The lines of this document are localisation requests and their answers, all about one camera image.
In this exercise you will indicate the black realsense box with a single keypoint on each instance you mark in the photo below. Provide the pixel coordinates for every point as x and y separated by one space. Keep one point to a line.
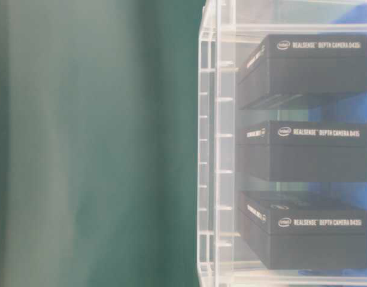
298 230
301 71
303 151

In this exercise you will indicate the clear acrylic shelf case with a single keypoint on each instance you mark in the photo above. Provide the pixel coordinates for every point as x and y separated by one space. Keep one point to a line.
229 32

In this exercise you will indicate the blue cloth behind case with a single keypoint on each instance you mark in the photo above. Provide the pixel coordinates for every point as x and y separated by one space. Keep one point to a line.
351 110

